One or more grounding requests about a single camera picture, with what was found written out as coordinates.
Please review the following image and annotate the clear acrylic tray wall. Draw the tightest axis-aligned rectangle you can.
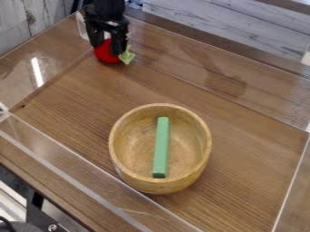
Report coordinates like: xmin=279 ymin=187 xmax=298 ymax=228
xmin=0 ymin=16 xmax=310 ymax=232

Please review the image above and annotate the red plush strawberry toy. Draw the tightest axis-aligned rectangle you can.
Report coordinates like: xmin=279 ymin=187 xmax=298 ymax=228
xmin=93 ymin=39 xmax=136 ymax=65

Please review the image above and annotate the green rectangular stick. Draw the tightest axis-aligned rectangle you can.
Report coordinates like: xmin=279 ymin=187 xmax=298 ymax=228
xmin=152 ymin=117 xmax=169 ymax=179

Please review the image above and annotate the black cable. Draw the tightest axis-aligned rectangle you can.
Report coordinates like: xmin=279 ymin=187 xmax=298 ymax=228
xmin=0 ymin=216 xmax=21 ymax=232

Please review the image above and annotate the oval wooden bowl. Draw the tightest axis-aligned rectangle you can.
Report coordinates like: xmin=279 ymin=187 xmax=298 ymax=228
xmin=109 ymin=103 xmax=212 ymax=195

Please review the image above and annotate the black metal table leg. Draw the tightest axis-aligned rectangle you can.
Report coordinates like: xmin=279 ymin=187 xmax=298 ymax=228
xmin=25 ymin=192 xmax=69 ymax=232

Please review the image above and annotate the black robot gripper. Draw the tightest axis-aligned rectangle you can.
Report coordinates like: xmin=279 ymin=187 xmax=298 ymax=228
xmin=83 ymin=0 xmax=128 ymax=56

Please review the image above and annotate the clear acrylic corner bracket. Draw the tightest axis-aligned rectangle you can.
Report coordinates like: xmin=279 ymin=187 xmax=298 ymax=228
xmin=75 ymin=11 xmax=89 ymax=42

